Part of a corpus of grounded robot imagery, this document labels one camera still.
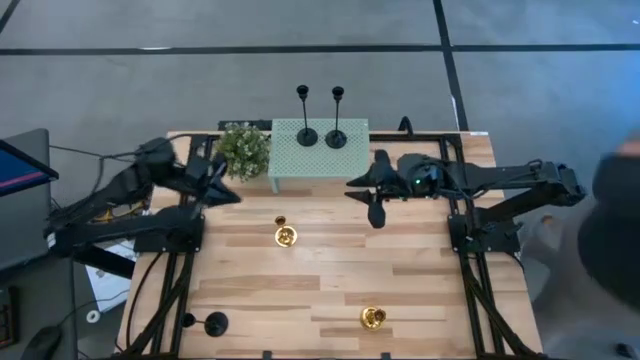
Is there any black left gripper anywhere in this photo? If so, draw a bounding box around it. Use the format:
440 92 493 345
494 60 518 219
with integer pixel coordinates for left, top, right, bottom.
185 154 242 207

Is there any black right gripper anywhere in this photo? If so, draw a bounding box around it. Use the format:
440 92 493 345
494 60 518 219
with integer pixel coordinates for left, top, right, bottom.
344 148 409 205

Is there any black candlestick holder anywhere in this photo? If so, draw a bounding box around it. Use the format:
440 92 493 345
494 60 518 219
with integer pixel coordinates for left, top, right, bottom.
295 83 319 148
324 85 349 150
180 310 230 338

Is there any tall gold candlestick holder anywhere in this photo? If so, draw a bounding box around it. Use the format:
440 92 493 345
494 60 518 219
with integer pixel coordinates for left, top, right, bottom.
273 214 299 249

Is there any potted green plant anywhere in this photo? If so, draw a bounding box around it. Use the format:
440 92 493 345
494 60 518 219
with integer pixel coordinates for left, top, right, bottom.
213 122 272 182

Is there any green perforated metal shelf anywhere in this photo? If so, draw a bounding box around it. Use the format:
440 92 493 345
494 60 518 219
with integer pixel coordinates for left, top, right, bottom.
267 117 372 195

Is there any short gold candlestick holder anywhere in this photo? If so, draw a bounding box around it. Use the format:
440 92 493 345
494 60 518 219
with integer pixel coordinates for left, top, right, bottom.
358 305 388 332

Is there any black diagonal support bar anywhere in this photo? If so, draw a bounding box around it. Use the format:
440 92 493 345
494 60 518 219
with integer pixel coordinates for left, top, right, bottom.
64 239 137 280

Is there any white paper sheet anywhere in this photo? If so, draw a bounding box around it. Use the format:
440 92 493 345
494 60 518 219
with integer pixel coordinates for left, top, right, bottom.
83 238 139 314

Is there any dark monitor with screen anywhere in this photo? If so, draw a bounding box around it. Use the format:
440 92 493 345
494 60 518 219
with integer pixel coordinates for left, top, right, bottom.
0 128 54 274

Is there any blue-screen monitor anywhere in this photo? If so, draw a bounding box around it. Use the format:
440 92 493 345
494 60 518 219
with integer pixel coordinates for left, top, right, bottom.
0 138 60 199

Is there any dark grey desk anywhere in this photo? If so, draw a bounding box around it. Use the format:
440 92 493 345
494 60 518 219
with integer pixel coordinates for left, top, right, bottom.
0 251 79 360

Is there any black computer mouse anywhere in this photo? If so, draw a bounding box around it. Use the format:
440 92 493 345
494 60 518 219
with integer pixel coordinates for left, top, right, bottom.
20 324 64 360

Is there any dark keyboard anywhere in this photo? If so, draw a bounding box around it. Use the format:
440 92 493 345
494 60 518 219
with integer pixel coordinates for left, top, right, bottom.
0 287 20 350

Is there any person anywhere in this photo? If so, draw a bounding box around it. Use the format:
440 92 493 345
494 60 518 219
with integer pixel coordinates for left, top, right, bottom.
519 128 640 314

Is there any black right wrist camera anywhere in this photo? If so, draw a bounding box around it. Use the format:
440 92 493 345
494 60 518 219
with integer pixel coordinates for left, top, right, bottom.
366 199 388 230

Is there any black aluminium rail frame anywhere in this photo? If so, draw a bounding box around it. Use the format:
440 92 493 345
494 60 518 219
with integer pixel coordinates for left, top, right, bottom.
114 118 546 360

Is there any yellow cable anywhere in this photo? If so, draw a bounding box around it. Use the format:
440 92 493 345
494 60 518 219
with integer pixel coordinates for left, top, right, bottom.
97 199 149 224

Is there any black floor cable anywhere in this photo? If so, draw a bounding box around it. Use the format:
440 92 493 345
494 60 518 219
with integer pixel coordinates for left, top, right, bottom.
48 143 109 161

